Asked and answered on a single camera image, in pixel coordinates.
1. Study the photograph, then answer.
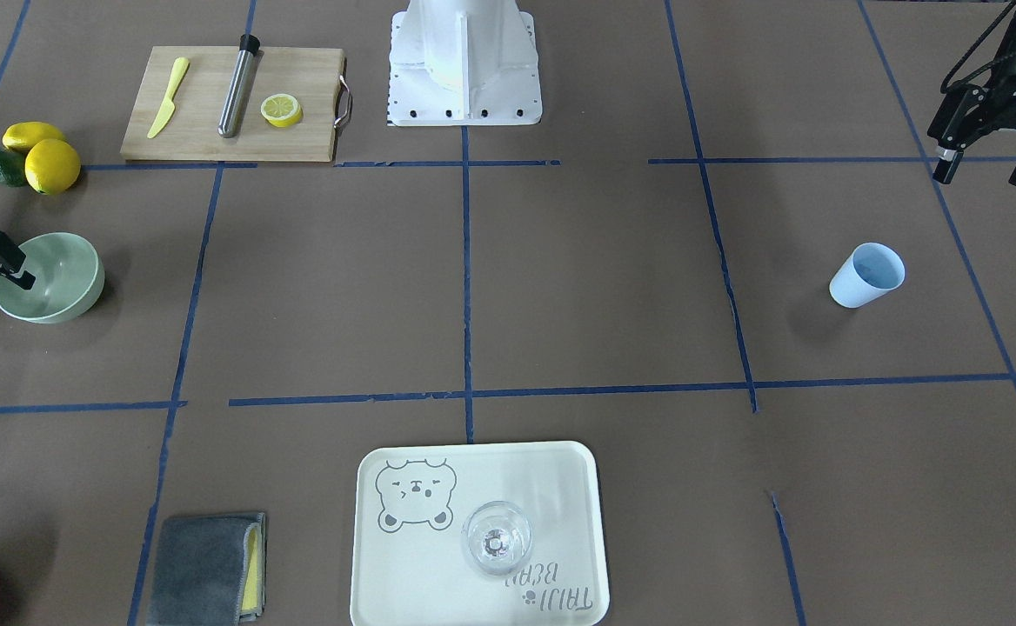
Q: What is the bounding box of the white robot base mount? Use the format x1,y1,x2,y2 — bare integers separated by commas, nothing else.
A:
386,1,544,127

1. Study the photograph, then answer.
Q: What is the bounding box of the lemon half slice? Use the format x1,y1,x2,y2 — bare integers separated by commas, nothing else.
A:
260,93,303,128

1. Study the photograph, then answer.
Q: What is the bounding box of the green bowl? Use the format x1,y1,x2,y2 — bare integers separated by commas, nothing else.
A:
0,231,106,324

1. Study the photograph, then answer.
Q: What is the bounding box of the clear wine glass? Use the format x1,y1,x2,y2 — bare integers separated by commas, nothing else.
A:
463,500,533,577

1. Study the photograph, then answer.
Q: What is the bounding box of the yellow lemon front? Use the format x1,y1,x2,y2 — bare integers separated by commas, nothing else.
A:
24,138,82,195

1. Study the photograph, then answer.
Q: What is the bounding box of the grey yellow cloth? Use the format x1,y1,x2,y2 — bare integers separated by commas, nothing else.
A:
145,511,268,625

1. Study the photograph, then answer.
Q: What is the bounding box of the yellow plastic knife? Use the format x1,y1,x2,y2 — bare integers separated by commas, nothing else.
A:
146,57,191,139

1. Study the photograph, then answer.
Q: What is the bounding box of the yellow lemon back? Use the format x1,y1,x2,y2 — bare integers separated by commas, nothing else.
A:
2,120,66,157

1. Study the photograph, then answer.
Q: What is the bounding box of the cream bear tray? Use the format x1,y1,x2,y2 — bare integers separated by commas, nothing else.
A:
350,441,611,625

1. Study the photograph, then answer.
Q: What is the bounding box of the bamboo cutting board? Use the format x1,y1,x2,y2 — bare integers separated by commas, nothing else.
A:
121,46,348,163

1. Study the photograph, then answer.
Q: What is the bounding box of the light blue cup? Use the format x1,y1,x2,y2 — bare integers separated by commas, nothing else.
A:
828,243,906,309

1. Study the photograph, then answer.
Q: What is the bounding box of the yellow lemon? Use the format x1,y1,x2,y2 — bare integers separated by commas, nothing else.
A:
2,120,66,157
24,138,82,195

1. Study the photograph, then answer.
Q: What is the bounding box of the green lime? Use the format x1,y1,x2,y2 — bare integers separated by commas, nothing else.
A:
0,148,28,189

